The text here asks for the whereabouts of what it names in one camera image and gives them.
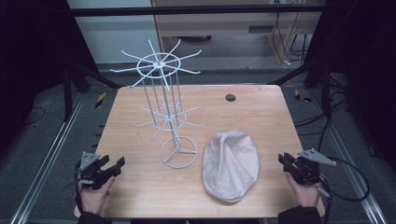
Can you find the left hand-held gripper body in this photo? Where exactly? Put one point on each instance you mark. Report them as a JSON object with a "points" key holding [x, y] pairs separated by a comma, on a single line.
{"points": [[90, 177]]}

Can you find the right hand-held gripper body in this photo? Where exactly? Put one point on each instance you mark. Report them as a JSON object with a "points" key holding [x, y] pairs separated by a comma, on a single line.
{"points": [[306, 172]]}

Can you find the beige cap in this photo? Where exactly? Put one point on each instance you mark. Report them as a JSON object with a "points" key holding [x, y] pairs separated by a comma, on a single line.
{"points": [[230, 165]]}

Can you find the person's right hand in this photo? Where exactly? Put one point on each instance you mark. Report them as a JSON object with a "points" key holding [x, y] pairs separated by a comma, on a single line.
{"points": [[306, 194]]}

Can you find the person's left hand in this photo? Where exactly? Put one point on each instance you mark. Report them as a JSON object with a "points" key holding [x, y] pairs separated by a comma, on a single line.
{"points": [[93, 199]]}

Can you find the yellow black striped marker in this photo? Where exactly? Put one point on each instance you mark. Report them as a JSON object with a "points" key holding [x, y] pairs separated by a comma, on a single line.
{"points": [[100, 100], [301, 95]]}

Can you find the black metal stand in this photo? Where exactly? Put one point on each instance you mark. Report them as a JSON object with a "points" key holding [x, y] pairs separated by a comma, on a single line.
{"points": [[67, 93], [326, 90]]}

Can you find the dark round table grommet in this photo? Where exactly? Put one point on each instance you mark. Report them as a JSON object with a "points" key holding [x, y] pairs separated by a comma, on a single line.
{"points": [[230, 97]]}

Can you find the black curtain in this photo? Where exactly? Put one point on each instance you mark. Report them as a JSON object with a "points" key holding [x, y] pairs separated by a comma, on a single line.
{"points": [[34, 56], [364, 62]]}

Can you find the white cabinet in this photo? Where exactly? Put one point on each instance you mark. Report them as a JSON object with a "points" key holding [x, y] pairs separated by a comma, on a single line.
{"points": [[115, 34]]}

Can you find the light wooden desk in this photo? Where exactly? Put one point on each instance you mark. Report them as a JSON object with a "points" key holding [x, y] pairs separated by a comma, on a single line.
{"points": [[218, 25]]}

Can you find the aluminium floor rail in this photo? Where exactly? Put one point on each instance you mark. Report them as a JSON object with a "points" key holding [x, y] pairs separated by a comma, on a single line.
{"points": [[46, 161], [351, 174]]}

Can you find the black horizontal frame bar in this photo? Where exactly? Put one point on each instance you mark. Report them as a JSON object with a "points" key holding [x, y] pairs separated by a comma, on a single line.
{"points": [[186, 10]]}

